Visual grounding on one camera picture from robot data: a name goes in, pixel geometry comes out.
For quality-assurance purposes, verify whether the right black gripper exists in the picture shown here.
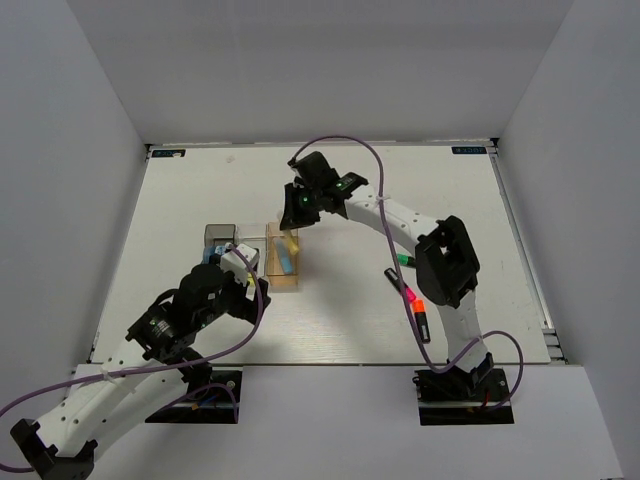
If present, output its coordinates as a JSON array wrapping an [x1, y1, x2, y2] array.
[[282, 182, 324, 231]]

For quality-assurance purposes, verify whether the cream highlighter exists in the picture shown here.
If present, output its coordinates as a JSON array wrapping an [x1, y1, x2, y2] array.
[[282, 230, 300, 256]]

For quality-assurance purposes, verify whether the blue stationery block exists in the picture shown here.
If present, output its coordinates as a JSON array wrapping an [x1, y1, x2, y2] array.
[[202, 244, 227, 264]]

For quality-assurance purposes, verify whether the yellow highlighter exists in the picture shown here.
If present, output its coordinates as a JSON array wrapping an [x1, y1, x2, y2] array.
[[247, 273, 263, 299]]

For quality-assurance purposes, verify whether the light blue marker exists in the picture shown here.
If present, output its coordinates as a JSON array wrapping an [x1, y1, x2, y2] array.
[[273, 237, 294, 275]]

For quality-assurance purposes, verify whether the pink highlighter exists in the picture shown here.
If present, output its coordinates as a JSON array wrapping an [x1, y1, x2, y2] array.
[[384, 268, 416, 303]]

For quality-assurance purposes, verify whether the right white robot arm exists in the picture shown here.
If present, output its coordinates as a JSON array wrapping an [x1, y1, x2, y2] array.
[[280, 152, 494, 399]]

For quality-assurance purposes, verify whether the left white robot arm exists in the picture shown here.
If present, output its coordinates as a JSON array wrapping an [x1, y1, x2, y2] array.
[[10, 261, 271, 479]]

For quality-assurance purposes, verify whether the tan plastic container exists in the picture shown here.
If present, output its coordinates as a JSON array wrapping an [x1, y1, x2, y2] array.
[[265, 222, 301, 291]]

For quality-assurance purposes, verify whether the clear plastic container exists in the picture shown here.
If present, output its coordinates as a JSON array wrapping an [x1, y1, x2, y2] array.
[[236, 223, 267, 277]]

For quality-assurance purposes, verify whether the dark grey plastic container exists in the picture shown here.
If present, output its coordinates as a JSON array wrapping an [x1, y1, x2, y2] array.
[[204, 224, 236, 248]]

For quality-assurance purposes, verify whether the green highlighter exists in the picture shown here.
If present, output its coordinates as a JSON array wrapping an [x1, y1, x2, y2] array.
[[396, 254, 416, 268]]

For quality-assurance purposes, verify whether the left blue corner label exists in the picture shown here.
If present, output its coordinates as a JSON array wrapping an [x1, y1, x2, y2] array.
[[151, 149, 186, 158]]

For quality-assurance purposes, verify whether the blue corner label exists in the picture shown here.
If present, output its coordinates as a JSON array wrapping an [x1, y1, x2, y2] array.
[[151, 149, 186, 158], [451, 146, 487, 155]]

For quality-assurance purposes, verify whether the orange highlighter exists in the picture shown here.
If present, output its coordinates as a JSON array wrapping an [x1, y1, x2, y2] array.
[[411, 298, 431, 344]]

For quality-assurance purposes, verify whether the right blue corner label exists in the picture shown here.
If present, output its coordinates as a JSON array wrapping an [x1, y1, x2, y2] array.
[[451, 146, 487, 155]]

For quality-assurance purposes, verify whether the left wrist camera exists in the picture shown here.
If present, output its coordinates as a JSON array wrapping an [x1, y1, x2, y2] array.
[[219, 243, 260, 286]]

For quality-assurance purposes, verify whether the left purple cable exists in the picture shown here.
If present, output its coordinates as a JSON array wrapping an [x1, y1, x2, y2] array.
[[0, 243, 266, 474]]

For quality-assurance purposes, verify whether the purple cable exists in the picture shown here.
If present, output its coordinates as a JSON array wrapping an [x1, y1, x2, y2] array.
[[0, 243, 266, 474], [288, 135, 524, 414]]

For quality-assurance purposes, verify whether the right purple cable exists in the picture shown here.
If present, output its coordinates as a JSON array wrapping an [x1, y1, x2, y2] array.
[[288, 135, 524, 414]]

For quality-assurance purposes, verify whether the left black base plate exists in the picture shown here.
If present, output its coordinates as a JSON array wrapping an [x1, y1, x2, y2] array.
[[145, 368, 243, 425]]

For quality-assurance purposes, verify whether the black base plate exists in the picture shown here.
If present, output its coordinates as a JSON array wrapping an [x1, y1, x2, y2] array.
[[412, 368, 515, 426], [145, 368, 243, 425]]

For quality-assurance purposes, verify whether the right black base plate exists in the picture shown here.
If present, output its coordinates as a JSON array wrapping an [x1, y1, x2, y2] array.
[[412, 368, 515, 426]]

